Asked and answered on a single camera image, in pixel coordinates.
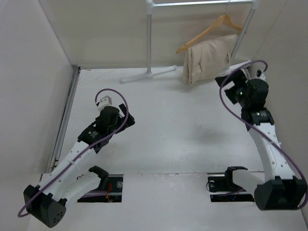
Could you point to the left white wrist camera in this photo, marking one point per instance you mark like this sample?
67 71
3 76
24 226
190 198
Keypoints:
104 102

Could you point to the wooden clothes hanger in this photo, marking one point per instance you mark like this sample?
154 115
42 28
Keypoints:
225 20

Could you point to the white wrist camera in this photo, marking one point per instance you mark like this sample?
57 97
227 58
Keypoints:
104 102
260 75

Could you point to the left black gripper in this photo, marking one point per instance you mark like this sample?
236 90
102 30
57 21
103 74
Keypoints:
123 111

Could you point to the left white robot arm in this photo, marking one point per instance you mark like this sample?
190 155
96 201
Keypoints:
72 179

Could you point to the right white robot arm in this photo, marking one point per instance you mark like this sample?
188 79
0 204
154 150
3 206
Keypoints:
280 189

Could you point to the beige trousers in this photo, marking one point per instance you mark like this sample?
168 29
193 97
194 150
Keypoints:
205 60

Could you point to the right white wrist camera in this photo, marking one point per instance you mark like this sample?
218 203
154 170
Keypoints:
260 75

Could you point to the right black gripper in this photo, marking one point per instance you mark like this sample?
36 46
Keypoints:
239 79

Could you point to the white clothes rack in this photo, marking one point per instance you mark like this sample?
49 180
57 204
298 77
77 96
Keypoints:
150 5

